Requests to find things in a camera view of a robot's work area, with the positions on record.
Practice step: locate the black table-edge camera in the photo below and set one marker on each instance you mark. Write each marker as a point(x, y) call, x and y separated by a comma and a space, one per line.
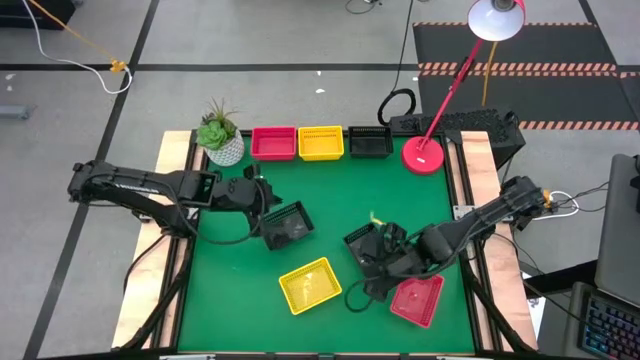
point(326, 357)

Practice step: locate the grey laptop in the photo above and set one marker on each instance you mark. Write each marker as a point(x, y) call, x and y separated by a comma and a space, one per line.
point(620, 225)

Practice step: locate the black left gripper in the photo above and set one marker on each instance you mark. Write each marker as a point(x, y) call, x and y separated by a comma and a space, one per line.
point(235, 192)

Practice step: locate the yellow plastic basket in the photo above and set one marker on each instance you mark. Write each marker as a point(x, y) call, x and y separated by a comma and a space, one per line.
point(321, 144)
point(310, 286)

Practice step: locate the black hazard-striped floor mat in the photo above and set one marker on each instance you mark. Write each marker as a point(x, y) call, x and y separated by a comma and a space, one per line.
point(550, 100)

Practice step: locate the black aluminium table frame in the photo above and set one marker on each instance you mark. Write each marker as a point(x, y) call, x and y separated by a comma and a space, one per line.
point(250, 356)

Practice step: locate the black floor box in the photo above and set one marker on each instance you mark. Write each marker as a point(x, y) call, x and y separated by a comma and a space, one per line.
point(30, 12)

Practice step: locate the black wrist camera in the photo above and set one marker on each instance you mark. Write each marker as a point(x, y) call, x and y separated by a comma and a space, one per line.
point(380, 290)
point(252, 172)

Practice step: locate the silver metal bracket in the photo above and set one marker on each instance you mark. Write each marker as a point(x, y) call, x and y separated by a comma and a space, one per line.
point(462, 211)

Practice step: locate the wooden table side board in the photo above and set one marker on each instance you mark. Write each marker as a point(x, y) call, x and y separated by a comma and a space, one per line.
point(475, 160)
point(172, 150)

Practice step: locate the black plastic basket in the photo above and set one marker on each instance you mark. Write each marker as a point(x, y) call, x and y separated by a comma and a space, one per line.
point(356, 240)
point(370, 144)
point(290, 227)

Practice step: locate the red desk lamp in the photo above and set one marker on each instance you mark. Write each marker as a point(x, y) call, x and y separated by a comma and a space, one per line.
point(422, 156)

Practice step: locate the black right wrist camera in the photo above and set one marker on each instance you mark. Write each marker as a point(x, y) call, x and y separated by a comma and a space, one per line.
point(380, 290)

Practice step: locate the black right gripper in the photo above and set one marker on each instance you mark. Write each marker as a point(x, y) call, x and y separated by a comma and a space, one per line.
point(400, 255)

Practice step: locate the orange connector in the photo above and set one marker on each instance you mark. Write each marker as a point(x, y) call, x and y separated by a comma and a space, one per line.
point(548, 198)

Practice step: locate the black side desk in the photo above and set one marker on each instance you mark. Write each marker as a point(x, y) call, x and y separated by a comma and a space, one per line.
point(560, 280)

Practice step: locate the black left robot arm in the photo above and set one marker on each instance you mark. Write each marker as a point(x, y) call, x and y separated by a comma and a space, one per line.
point(125, 182)

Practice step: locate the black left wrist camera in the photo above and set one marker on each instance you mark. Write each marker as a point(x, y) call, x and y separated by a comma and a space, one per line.
point(252, 172)

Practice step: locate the grey floor bracket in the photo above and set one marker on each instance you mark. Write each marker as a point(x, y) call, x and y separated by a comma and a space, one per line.
point(15, 111)

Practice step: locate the potted succulent in white pot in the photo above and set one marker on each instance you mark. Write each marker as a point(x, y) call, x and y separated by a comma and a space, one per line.
point(222, 142)

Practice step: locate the backlit keyboard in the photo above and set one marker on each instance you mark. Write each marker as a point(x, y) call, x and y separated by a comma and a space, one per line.
point(610, 330)

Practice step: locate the black perforated metal box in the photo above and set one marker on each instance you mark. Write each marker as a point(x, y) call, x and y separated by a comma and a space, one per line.
point(480, 120)

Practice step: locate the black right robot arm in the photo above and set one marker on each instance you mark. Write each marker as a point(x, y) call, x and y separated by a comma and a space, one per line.
point(490, 215)

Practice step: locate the red plastic basket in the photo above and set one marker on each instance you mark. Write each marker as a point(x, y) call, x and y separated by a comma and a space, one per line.
point(273, 145)
point(417, 302)

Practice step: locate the yellow tape tag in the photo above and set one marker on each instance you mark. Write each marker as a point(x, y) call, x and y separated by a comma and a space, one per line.
point(375, 219)

